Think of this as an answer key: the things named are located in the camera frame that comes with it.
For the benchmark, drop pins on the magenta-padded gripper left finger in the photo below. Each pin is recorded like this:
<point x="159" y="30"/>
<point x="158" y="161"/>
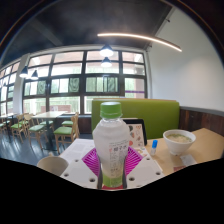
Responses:
<point x="80" y="171"/>

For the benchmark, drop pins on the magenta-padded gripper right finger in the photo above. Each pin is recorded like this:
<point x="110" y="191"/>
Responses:
<point x="143" y="170"/>

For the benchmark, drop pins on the clear drink bottle green cap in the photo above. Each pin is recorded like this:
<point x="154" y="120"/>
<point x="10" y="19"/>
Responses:
<point x="110" y="136"/>

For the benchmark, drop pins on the white printed paper sheet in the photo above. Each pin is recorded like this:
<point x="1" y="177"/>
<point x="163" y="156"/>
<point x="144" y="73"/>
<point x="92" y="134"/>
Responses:
<point x="78" y="148"/>

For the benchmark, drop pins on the small blue-capped white bottle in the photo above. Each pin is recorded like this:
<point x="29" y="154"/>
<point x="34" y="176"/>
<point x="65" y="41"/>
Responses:
<point x="153" y="148"/>

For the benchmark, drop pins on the beige paper cup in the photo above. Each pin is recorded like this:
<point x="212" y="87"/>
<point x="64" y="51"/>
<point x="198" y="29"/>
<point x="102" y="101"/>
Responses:
<point x="52" y="165"/>

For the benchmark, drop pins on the small red card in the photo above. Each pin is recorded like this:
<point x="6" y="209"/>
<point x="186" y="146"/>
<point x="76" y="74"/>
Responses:
<point x="179" y="168"/>

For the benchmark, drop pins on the black-framed picture menu stand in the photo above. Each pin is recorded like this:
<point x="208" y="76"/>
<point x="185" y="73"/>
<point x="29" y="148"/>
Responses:
<point x="136" y="133"/>

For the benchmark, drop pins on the white ceramic bowl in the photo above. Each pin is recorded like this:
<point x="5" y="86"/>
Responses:
<point x="179" y="145"/>

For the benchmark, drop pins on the wooden chairs with green seats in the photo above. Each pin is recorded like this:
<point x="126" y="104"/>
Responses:
<point x="63" y="130"/>

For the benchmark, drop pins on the small white packet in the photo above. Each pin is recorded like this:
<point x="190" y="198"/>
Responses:
<point x="188" y="160"/>

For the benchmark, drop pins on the green upholstered bench backrest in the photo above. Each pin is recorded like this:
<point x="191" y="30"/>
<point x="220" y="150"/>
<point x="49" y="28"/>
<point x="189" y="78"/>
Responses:
<point x="156" y="113"/>

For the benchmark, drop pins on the light wooden dining table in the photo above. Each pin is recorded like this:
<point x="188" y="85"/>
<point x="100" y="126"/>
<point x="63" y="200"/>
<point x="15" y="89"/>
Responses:
<point x="48" y="115"/>

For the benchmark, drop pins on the black pendant ceiling lamps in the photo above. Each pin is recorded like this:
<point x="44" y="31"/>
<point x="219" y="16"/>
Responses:
<point x="106" y="51"/>

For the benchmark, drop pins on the long curved ceiling light strip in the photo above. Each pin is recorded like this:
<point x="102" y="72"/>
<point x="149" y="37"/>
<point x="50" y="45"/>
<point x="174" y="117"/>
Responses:
<point x="140" y="37"/>

